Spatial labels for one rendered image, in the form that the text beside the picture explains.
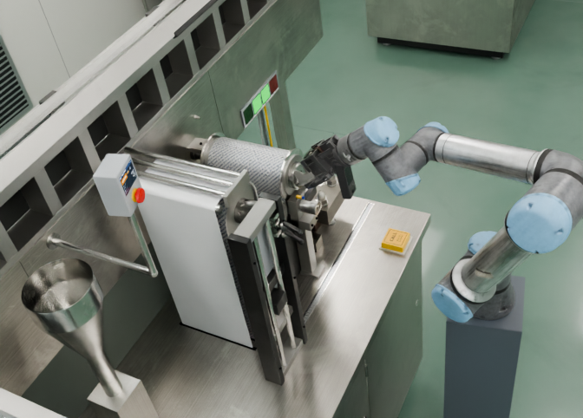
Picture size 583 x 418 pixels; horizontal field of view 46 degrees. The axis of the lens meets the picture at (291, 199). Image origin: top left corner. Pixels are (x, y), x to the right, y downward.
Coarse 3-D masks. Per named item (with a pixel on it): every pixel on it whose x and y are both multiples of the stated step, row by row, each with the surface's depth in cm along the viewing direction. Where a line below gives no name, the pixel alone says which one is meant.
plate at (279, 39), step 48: (288, 0) 237; (240, 48) 216; (288, 48) 245; (192, 96) 198; (240, 96) 222; (144, 144) 183; (96, 192) 170; (96, 240) 174; (0, 288) 149; (0, 336) 152; (48, 336) 165; (0, 384) 155
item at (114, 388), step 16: (64, 288) 142; (80, 288) 142; (48, 304) 140; (64, 304) 143; (96, 320) 135; (64, 336) 133; (80, 336) 134; (96, 336) 139; (80, 352) 141; (96, 352) 143; (96, 368) 147; (112, 368) 151; (112, 384) 152; (128, 384) 157; (96, 400) 155; (112, 400) 154; (128, 400) 154; (144, 400) 160; (112, 416) 155; (128, 416) 156; (144, 416) 162
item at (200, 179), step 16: (144, 160) 171; (160, 160) 173; (176, 160) 169; (144, 176) 167; (160, 176) 165; (176, 176) 167; (192, 176) 164; (208, 176) 163; (224, 176) 165; (240, 176) 161; (192, 192) 162; (208, 192) 159; (224, 192) 158; (240, 192) 161
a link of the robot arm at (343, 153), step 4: (344, 136) 171; (340, 140) 171; (344, 140) 170; (340, 144) 171; (344, 144) 169; (340, 148) 170; (344, 148) 169; (348, 148) 168; (340, 152) 171; (344, 152) 170; (348, 152) 169; (340, 156) 171; (344, 156) 170; (348, 156) 169; (352, 156) 169; (344, 160) 171; (348, 160) 171; (352, 160) 170; (356, 160) 170; (360, 160) 171; (348, 164) 172; (352, 164) 172
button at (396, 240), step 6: (390, 228) 217; (390, 234) 215; (396, 234) 214; (402, 234) 214; (408, 234) 214; (384, 240) 213; (390, 240) 213; (396, 240) 213; (402, 240) 212; (408, 240) 214; (384, 246) 213; (390, 246) 212; (396, 246) 211; (402, 246) 210
